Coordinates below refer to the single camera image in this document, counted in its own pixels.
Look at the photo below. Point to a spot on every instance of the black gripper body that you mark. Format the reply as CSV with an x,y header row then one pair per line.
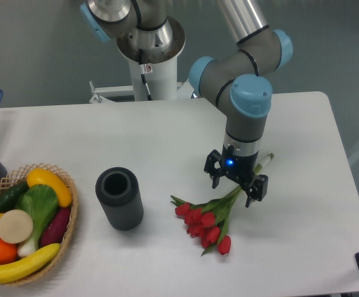
x,y
237,168

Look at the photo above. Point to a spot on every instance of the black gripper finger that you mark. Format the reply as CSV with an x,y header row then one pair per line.
x,y
256,190
213,168

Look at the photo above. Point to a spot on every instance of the red tulip bouquet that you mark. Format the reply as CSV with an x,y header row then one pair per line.
x,y
208,221

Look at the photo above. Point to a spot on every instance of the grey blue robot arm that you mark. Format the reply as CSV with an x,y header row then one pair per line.
x,y
237,85

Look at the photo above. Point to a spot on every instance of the dark grey ribbed vase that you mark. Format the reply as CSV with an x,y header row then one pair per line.
x,y
117,190

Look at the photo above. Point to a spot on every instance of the purple sweet potato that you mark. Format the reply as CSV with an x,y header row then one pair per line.
x,y
56,229

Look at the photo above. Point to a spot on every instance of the green bok choy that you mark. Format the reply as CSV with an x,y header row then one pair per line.
x,y
41,203

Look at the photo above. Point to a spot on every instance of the woven wicker basket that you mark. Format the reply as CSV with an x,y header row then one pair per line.
x,y
20,175

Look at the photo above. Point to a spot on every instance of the beige round disc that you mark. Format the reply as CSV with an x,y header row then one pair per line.
x,y
15,226

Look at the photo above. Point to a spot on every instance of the dark green cucumber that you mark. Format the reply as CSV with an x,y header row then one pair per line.
x,y
9,197

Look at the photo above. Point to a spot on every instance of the long yellow banana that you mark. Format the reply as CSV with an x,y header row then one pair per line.
x,y
28,265

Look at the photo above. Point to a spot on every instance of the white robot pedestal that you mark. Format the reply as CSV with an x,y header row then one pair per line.
x,y
152,58

